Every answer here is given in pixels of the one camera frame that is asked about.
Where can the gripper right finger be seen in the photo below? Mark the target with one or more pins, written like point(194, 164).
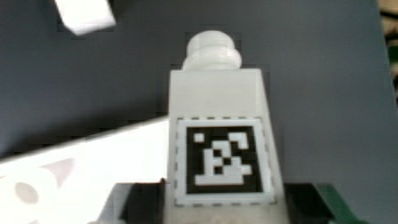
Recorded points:
point(316, 206)

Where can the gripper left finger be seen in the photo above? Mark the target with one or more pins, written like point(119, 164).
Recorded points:
point(133, 205)

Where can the white square tabletop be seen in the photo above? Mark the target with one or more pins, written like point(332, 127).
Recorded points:
point(57, 180)

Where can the white table leg with tag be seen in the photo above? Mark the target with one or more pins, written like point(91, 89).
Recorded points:
point(224, 184)

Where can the white table leg tilted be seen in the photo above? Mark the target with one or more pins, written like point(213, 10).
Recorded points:
point(85, 15)

